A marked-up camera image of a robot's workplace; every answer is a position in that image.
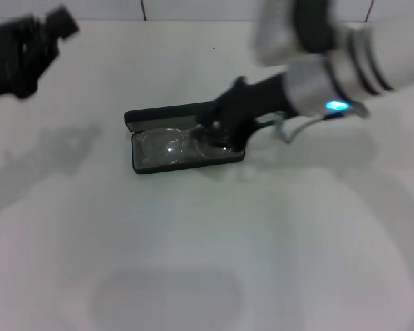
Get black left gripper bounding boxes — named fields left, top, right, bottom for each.
left=0, top=4, right=81, bottom=103

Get black glasses case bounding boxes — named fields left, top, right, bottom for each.
left=124, top=101, right=246, bottom=176

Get clear white glasses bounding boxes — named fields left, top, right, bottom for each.
left=139, top=125, right=235, bottom=166

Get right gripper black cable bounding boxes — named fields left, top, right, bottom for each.
left=271, top=101, right=371, bottom=145

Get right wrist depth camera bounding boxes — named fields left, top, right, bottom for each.
left=252, top=0, right=337, bottom=68

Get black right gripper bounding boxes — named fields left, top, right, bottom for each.
left=193, top=73, right=295, bottom=153

